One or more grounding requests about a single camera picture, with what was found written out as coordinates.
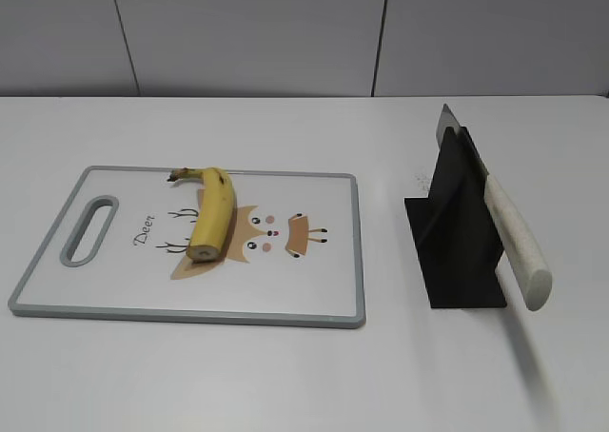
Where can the yellow banana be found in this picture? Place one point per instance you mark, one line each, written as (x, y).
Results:
(208, 238)

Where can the cleaver knife with cream handle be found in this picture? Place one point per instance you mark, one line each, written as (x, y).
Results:
(524, 254)

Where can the white deer cutting board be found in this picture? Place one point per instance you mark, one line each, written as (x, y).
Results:
(117, 251)

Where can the black knife stand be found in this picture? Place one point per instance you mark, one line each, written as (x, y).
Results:
(457, 242)

